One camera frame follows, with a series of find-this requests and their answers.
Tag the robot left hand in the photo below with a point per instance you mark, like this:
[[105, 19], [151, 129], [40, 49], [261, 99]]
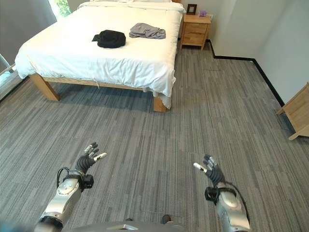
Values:
[[85, 161]]

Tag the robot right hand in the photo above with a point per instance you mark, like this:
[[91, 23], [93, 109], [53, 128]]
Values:
[[213, 171]]

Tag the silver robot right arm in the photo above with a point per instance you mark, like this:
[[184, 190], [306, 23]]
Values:
[[227, 207]]

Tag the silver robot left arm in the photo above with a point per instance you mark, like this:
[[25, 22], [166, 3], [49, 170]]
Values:
[[63, 193]]

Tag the white bed sheet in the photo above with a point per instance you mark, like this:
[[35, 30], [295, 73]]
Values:
[[101, 53]]

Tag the dark robot foot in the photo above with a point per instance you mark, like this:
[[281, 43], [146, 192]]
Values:
[[166, 218]]

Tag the silver robot torso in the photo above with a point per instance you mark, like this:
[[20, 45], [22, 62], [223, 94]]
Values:
[[125, 227]]

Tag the light wooden furniture piece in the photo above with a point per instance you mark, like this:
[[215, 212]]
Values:
[[298, 113]]

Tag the black garment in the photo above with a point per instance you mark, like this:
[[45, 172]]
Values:
[[109, 38]]

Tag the wooden nightstand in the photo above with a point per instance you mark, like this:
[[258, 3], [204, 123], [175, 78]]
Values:
[[194, 31]]

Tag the grey garment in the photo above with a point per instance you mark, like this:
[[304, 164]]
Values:
[[147, 31]]

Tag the grey curtain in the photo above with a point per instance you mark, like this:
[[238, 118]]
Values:
[[21, 26]]

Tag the purple tissue box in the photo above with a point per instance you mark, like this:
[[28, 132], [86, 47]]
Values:
[[202, 13]]

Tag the wooden bed frame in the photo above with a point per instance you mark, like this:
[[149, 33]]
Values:
[[48, 87]]

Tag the dark picture frame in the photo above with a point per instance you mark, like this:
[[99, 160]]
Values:
[[192, 9]]

